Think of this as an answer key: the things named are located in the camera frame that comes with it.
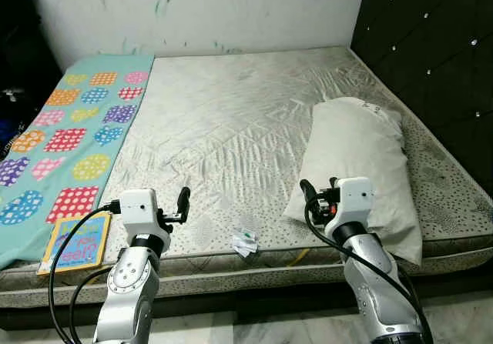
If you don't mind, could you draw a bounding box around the white printed pillow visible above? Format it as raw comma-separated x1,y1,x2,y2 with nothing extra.
283,96,423,266

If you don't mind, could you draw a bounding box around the white paper sheet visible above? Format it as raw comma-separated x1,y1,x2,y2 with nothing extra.
231,229,259,257

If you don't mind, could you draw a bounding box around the quilted white mattress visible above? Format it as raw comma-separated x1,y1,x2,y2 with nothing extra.
0,46,493,308

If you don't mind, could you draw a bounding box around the blue yellow children's book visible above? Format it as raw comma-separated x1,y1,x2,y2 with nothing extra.
37,212,112,276

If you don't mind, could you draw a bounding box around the teal patchwork dotted blanket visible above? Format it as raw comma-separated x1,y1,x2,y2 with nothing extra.
0,52,155,272

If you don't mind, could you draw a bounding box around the black tufted headboard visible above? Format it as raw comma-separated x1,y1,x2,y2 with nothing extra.
350,0,493,200

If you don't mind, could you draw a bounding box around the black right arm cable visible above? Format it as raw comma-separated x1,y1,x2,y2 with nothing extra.
304,199,434,344

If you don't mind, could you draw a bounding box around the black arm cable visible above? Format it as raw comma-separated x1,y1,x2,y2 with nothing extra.
68,266,115,344
304,199,434,344

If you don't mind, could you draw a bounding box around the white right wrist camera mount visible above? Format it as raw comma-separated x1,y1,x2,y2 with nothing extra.
337,177,374,225

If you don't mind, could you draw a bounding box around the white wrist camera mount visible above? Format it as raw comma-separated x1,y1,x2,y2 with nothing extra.
118,189,172,233
337,177,374,225

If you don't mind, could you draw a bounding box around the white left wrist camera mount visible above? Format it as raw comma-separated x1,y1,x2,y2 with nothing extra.
118,189,172,233

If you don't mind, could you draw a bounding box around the black left wrist camera cable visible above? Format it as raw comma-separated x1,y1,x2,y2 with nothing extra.
49,200,122,344

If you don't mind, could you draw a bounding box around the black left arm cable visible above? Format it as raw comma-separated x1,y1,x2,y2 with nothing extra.
68,266,115,344

